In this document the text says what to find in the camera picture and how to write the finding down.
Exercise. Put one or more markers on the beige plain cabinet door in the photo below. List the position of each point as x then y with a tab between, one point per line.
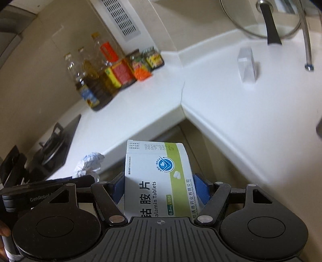
226	166

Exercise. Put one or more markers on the dark soy sauce bottle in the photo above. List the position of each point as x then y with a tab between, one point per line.
88	97

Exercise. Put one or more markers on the person's left hand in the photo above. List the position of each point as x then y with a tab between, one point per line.
5	230

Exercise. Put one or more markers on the jar with orange label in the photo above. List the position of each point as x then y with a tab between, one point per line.
140	69

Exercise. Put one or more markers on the yellow cooking oil bottle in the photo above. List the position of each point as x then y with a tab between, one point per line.
102	84

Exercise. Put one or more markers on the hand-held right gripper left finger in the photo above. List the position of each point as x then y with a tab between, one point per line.
118	187

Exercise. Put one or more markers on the black gas stove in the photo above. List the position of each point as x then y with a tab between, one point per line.
57	143

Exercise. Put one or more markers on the bottle red yellow label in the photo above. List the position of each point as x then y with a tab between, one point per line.
123	71

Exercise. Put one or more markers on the chrome faucet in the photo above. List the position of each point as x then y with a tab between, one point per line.
307	45

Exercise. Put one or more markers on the white green medicine box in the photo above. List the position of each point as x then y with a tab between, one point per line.
156	181

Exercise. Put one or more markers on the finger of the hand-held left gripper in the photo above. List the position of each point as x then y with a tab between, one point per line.
73	179

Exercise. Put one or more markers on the tall bottle orange label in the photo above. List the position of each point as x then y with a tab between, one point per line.
108	51

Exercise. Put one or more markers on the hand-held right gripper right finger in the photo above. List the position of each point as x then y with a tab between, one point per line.
201	187

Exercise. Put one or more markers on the jar with yellow label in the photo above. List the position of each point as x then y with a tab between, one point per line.
154	60

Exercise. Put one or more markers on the white paper ball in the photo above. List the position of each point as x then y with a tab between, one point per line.
88	163

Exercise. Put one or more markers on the clear plastic box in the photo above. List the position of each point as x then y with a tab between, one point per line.
246	65

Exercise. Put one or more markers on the white wall vent grille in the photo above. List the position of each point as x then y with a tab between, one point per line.
120	17

